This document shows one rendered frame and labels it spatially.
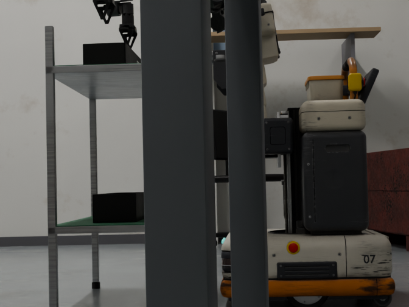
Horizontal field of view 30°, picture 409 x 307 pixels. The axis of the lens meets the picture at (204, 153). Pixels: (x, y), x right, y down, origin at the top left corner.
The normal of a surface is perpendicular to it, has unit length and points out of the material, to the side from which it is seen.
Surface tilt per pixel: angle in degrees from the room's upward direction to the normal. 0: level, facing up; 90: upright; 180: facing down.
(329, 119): 90
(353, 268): 90
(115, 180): 90
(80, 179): 90
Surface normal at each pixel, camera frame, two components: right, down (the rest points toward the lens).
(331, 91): -0.07, 0.00
